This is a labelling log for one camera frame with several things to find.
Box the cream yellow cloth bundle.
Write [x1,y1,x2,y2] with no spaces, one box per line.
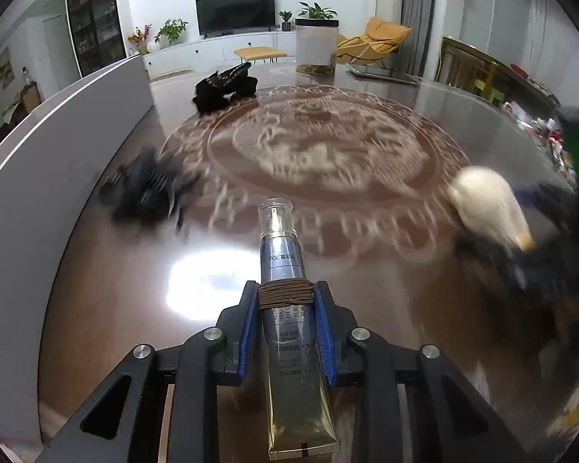
[446,165,536,252]

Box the yellow lounge chair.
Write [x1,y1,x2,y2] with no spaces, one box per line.
[338,17,413,64]

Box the gold framed glass cabinet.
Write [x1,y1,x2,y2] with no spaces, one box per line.
[437,35,563,112]

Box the red flower bouquet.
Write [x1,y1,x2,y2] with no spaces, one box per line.
[128,24,152,54]

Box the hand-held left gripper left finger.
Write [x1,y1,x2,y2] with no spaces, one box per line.
[34,280,261,463]

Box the dark glass display cabinet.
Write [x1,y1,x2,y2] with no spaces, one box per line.
[65,0,126,78]

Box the black beaded hair accessory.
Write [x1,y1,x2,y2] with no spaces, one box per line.
[200,62,252,88]

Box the grey desk partition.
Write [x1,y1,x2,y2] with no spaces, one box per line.
[0,54,155,449]

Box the bushy green potted plant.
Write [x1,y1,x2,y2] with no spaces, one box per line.
[154,18,189,45]

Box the clear jar black lid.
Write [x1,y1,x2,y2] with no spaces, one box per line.
[294,18,339,75]

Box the black toothed hair clip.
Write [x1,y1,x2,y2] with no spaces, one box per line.
[99,147,198,232]

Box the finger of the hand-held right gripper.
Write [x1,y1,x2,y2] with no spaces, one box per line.
[454,234,567,302]
[514,181,579,230]

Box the black flat television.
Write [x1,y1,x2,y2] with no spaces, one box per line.
[195,0,276,37]

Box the white television cabinet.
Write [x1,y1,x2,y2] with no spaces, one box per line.
[142,29,300,78]

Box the silver cream tube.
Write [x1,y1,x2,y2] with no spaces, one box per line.
[257,198,341,460]

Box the black gold hair clip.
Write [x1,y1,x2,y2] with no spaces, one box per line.
[192,77,259,115]

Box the yellow padded stool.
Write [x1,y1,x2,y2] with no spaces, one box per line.
[234,46,288,64]

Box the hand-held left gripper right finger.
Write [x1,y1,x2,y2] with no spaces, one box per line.
[313,280,532,463]

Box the colourful clutter pile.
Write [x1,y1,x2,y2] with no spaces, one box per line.
[502,99,577,184]

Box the long leaved potted plant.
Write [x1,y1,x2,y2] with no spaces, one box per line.
[296,1,339,21]

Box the grey curtain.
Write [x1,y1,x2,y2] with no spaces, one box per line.
[400,0,437,80]

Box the brown elastic cord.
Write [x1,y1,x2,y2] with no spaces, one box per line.
[257,279,317,307]

